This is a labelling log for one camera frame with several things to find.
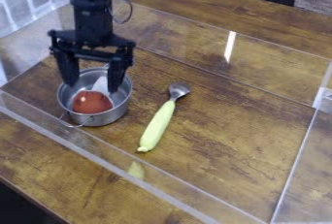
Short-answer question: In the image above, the spoon with yellow-green handle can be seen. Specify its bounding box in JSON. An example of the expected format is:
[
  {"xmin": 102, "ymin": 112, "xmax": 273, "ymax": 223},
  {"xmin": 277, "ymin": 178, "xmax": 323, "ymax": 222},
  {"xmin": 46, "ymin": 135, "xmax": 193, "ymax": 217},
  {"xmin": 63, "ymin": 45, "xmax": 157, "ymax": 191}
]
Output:
[{"xmin": 138, "ymin": 82, "xmax": 190, "ymax": 152}]

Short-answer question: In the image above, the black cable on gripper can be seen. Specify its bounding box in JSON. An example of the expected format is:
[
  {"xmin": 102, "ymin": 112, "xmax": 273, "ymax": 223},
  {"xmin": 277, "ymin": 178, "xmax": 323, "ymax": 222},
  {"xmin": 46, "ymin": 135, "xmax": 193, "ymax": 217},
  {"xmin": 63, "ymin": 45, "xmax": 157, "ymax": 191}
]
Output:
[{"xmin": 110, "ymin": 0, "xmax": 134, "ymax": 25}]

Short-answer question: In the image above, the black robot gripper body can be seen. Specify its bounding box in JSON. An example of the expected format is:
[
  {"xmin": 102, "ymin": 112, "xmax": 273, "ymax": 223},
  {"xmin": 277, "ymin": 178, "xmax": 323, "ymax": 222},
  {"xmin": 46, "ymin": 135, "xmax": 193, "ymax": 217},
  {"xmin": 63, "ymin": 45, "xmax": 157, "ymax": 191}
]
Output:
[{"xmin": 48, "ymin": 0, "xmax": 137, "ymax": 65}]

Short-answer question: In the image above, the clear acrylic enclosure wall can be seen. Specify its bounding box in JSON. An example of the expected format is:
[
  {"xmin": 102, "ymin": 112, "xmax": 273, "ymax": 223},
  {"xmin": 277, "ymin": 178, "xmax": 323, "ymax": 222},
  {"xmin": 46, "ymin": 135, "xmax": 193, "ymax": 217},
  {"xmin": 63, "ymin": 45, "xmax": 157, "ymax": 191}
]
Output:
[{"xmin": 0, "ymin": 5, "xmax": 332, "ymax": 224}]

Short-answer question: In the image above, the small silver pot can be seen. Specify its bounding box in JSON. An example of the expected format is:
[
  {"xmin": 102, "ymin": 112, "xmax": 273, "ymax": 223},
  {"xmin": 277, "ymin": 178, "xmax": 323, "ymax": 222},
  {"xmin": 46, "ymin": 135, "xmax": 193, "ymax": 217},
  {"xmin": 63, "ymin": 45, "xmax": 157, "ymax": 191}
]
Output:
[{"xmin": 58, "ymin": 67, "xmax": 133, "ymax": 127}]

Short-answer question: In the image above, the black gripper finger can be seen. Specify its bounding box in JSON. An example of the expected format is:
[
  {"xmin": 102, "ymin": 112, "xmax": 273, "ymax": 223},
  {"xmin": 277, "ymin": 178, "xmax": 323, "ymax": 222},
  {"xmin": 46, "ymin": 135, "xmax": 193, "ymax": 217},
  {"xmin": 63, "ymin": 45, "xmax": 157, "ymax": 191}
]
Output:
[
  {"xmin": 107, "ymin": 55, "xmax": 133, "ymax": 93},
  {"xmin": 55, "ymin": 49, "xmax": 79, "ymax": 86}
]

